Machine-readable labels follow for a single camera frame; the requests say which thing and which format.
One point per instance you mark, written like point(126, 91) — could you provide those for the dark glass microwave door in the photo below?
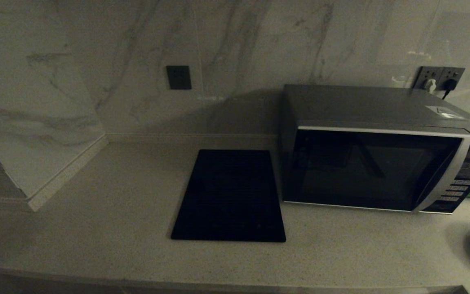
point(361, 171)

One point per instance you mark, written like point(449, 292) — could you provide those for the silver black microwave oven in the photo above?
point(361, 104)

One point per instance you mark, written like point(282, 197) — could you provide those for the black induction cooktop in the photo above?
point(229, 196)

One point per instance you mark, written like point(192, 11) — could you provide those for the white power plug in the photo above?
point(430, 85)

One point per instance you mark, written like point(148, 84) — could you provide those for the black power plug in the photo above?
point(450, 84)

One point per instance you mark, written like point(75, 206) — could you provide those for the dark single wall socket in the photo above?
point(178, 77)

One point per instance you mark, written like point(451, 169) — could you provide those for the grey wall socket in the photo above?
point(454, 73)
point(426, 73)

